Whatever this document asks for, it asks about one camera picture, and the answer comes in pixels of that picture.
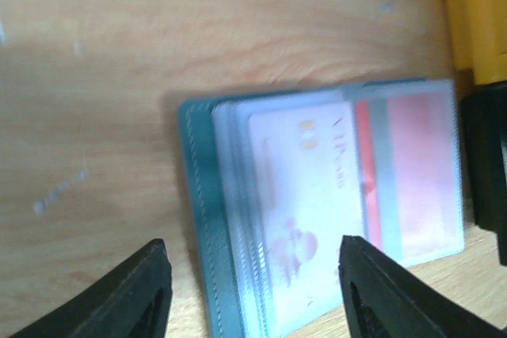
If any black bin with teal cards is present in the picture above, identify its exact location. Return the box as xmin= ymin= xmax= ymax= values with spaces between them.
xmin=460 ymin=82 xmax=506 ymax=266

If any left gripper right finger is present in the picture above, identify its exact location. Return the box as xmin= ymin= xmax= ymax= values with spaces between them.
xmin=338 ymin=236 xmax=503 ymax=337

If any white VIP card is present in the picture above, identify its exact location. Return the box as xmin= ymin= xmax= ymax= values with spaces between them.
xmin=249 ymin=101 xmax=364 ymax=336

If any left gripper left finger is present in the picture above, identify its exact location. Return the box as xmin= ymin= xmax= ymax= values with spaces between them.
xmin=13 ymin=238 xmax=173 ymax=337

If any teal card holder wallet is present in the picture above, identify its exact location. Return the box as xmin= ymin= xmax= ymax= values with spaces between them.
xmin=178 ymin=78 xmax=460 ymax=337

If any yellow bin with cards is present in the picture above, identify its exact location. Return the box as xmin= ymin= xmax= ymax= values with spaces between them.
xmin=445 ymin=0 xmax=506 ymax=85

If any red circle credit card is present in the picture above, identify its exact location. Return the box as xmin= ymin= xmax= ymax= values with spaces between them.
xmin=355 ymin=92 xmax=464 ymax=267

